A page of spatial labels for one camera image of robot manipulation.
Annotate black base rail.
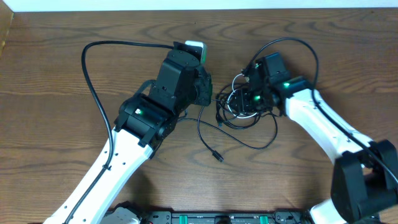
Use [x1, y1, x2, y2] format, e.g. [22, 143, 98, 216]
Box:
[105, 203, 380, 224]

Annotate black USB cable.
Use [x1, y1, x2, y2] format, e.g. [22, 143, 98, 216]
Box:
[177, 82, 279, 163]

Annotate right camera cable black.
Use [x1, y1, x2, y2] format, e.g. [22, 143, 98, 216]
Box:
[242, 37, 397, 184]

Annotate camera cable black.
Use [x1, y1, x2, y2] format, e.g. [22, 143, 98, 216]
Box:
[242, 37, 397, 184]
[63, 40, 175, 224]

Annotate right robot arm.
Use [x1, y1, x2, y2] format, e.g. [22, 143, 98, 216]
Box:
[227, 53, 397, 223]

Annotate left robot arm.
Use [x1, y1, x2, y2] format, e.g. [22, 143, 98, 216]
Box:
[46, 42, 212, 223]

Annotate left camera cable black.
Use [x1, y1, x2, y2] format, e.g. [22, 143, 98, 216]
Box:
[63, 40, 175, 224]

